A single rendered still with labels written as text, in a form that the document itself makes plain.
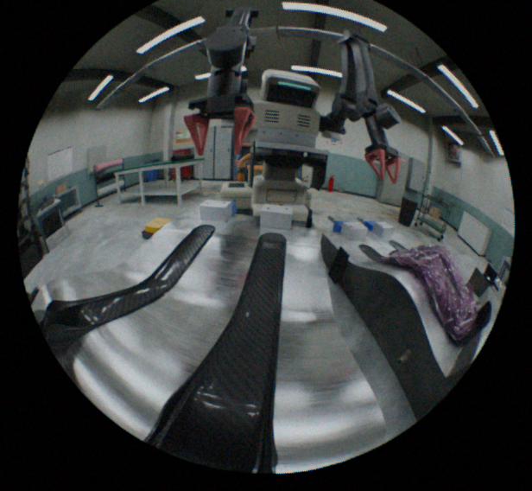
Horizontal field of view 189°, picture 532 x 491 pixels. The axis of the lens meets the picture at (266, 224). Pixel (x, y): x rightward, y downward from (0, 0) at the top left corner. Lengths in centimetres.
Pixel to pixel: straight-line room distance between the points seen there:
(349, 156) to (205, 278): 581
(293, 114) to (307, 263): 56
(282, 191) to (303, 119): 30
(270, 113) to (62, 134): 654
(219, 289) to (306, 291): 9
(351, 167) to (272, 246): 574
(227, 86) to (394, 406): 51
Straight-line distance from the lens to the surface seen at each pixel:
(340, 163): 580
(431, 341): 23
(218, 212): 29
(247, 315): 15
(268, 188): 65
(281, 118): 65
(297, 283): 18
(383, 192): 599
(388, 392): 26
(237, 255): 21
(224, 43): 26
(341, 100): 67
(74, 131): 681
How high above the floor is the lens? 101
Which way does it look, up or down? 24 degrees down
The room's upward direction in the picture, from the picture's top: 4 degrees clockwise
